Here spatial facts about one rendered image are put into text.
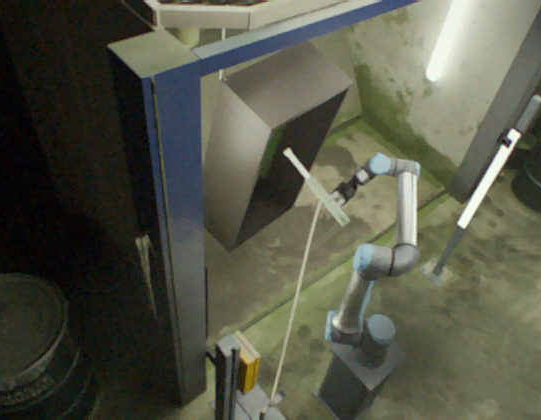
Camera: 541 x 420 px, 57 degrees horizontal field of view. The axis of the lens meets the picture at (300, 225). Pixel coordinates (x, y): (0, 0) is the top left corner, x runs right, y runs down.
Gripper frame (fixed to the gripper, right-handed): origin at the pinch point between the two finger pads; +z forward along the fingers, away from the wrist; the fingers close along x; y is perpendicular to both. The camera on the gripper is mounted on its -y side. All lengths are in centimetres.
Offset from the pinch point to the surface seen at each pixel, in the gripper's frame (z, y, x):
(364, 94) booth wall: -95, 231, -7
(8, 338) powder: 149, -25, 56
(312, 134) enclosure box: -20, 52, 25
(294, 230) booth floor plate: 32, 132, -37
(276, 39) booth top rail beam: -18, -87, 77
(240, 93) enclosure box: -1, -8, 70
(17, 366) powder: 148, -36, 45
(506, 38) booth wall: -170, 100, -19
